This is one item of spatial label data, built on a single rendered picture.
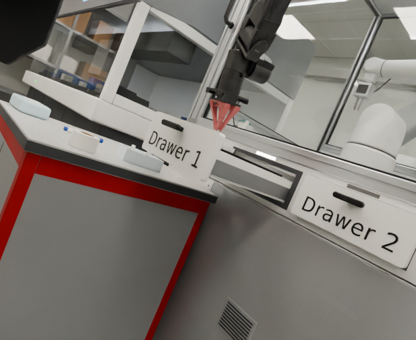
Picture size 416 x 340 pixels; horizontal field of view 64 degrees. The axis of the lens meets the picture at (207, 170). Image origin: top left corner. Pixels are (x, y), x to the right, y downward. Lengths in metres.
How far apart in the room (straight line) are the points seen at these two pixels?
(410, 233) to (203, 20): 1.37
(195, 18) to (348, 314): 1.42
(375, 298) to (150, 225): 0.60
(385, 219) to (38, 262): 0.80
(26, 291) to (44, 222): 0.18
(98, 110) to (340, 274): 1.18
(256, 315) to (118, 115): 1.06
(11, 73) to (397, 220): 4.57
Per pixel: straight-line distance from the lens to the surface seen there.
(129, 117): 1.63
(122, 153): 1.01
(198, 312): 1.13
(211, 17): 1.83
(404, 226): 0.79
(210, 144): 0.71
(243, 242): 1.01
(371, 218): 0.82
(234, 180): 0.78
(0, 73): 4.87
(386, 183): 0.84
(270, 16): 0.82
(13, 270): 0.94
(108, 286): 1.05
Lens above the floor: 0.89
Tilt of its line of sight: 3 degrees down
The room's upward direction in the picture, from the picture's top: 23 degrees clockwise
